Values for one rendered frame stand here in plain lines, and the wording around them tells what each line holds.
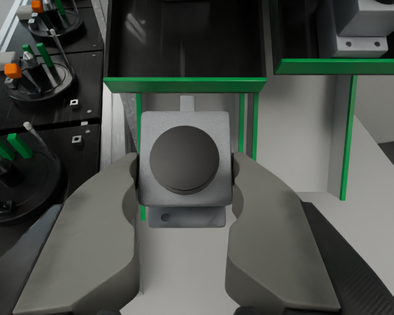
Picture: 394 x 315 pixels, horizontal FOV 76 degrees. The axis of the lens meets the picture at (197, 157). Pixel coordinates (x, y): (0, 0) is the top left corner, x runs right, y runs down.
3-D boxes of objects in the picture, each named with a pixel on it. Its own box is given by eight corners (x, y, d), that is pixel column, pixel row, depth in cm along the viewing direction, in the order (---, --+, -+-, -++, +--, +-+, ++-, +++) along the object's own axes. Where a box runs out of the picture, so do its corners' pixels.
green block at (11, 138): (32, 157, 42) (14, 138, 38) (24, 159, 42) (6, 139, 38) (33, 152, 43) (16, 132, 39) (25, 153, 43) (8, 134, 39)
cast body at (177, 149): (221, 224, 17) (239, 236, 10) (155, 225, 17) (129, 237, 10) (217, 106, 19) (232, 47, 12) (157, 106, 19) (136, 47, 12)
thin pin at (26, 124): (55, 160, 42) (28, 125, 35) (50, 160, 42) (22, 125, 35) (56, 156, 42) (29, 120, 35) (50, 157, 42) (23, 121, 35)
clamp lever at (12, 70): (39, 94, 50) (15, 72, 43) (29, 95, 50) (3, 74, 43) (39, 78, 51) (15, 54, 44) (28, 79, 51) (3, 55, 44)
